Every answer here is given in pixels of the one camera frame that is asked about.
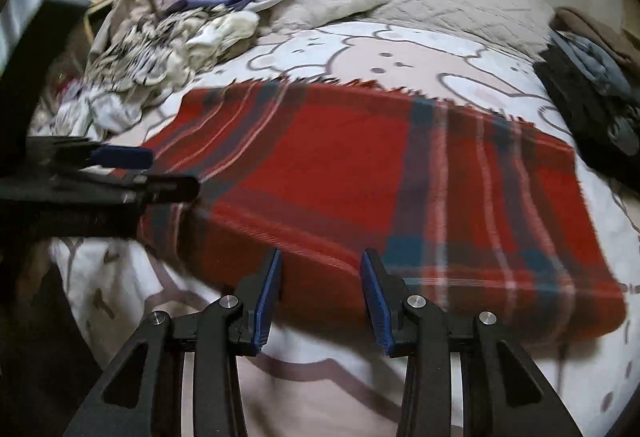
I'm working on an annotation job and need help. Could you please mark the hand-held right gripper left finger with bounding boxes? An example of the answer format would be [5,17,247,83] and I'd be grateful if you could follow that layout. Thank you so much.
[64,248,284,437]

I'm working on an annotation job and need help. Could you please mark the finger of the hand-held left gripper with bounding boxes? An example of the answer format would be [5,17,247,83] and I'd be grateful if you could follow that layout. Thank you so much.
[0,172,201,238]
[30,137,155,172]

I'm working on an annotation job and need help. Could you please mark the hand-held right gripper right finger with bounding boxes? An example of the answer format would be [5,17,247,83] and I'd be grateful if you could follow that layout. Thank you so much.
[361,249,584,437]

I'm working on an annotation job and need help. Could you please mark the red plaid blanket scarf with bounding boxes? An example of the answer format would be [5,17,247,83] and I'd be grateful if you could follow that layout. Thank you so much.
[137,81,628,349]

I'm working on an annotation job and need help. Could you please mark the pile of unfolded clothes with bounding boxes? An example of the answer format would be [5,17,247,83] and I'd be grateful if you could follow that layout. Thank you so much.
[52,0,261,140]

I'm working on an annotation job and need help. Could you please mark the stack of dark folded clothes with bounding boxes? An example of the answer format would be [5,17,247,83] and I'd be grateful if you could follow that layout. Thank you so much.
[532,29,640,190]

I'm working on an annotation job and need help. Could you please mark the printed bear bedsheet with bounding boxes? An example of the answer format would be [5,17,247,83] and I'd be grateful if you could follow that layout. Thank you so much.
[50,19,640,437]

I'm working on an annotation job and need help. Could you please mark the beige quilted blanket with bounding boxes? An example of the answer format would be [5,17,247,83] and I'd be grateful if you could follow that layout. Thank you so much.
[360,0,558,60]

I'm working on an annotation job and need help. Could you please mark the brown folded garment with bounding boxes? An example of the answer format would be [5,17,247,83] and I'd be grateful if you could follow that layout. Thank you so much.
[550,7,640,68]

